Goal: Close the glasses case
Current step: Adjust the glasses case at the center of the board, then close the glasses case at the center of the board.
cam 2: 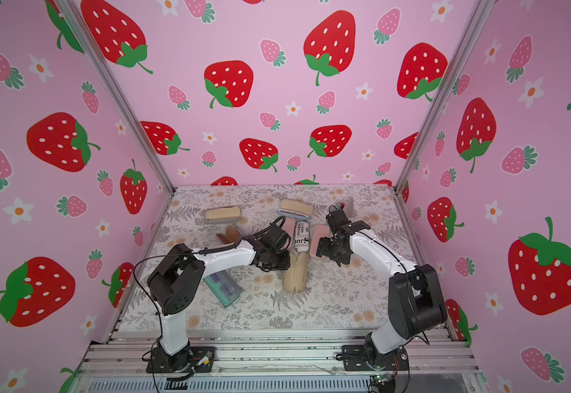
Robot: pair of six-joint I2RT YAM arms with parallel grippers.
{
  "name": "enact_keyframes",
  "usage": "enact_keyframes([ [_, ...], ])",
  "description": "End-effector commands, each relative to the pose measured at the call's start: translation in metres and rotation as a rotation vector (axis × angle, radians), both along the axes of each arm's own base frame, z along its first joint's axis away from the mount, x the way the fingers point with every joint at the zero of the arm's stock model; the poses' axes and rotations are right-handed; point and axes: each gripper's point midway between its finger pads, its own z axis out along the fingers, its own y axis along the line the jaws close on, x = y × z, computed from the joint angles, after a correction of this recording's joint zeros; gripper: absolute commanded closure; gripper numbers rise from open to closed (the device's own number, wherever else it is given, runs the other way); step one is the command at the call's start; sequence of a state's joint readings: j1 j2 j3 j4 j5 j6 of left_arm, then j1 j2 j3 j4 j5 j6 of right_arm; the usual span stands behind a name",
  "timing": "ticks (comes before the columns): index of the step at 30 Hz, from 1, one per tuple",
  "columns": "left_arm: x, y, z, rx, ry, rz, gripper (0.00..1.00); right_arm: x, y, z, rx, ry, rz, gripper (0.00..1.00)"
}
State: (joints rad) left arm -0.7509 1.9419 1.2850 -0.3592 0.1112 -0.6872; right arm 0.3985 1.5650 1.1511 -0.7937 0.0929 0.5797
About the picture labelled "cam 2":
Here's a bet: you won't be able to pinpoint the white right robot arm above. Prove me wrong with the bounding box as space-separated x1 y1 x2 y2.
315 207 448 355

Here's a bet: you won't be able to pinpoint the grey case teal lining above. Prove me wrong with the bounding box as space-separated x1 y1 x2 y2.
336 197 354 219

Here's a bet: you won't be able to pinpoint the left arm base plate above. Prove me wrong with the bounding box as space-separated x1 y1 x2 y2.
142 346 216 373

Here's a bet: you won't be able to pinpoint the aluminium corner post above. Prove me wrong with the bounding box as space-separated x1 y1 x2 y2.
395 0 495 196
56 0 176 195

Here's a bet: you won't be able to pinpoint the blue fabric glasses case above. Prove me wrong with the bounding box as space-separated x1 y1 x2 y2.
277 199 314 220

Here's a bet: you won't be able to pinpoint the grey fabric glasses case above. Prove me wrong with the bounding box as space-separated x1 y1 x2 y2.
205 206 241 223

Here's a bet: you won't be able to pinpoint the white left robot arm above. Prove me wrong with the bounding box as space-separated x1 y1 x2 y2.
147 223 291 355

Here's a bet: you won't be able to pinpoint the aluminium corner post left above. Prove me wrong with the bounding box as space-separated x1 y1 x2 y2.
56 0 176 195

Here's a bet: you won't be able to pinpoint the aluminium corner post right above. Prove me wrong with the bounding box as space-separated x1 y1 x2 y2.
395 0 495 196

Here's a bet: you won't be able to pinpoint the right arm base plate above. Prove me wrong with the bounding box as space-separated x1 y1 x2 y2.
335 344 408 373

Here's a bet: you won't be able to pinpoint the aluminium rail frame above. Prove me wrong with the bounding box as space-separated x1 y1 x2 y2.
65 327 489 392

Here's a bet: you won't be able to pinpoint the newspaper print glasses case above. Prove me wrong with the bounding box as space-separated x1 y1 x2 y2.
293 220 311 254

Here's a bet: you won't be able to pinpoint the green case purple glasses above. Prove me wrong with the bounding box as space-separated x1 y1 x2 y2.
203 270 243 308

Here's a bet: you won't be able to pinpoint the purple case brown lining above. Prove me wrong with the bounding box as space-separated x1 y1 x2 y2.
217 225 244 245

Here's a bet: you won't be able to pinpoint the pink glasses case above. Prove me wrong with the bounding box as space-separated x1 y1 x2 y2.
282 217 296 250

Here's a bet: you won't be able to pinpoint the pink case black sunglasses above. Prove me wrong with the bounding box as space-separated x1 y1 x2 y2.
310 224 331 256

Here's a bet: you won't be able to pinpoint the tan woven glasses case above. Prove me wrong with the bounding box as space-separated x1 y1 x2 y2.
282 252 308 293

